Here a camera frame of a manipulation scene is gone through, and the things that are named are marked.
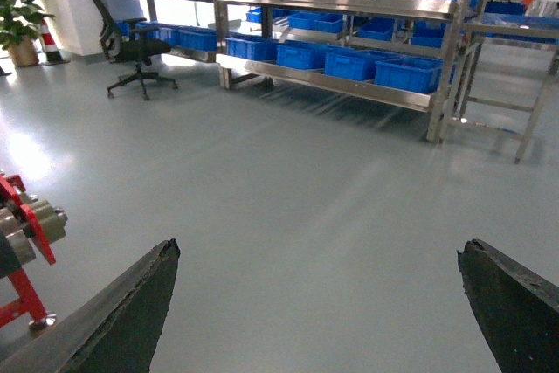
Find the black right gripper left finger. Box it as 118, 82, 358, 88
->
1, 239, 180, 372

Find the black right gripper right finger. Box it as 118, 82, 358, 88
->
458, 239, 558, 372

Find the stainless steel shelf rack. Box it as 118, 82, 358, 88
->
171, 0, 471, 142

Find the blue plastic bin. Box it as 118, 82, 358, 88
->
324, 50, 399, 81
276, 40, 348, 70
226, 37, 277, 61

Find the small stainless steel table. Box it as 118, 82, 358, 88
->
440, 0, 558, 163

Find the red white traffic cone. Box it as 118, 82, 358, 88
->
40, 18, 70, 66

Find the black office chair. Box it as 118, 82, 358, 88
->
92, 0, 178, 100

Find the potted green plant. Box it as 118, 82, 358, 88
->
1, 0, 53, 68

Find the red metal machine frame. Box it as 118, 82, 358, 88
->
1, 174, 68, 335

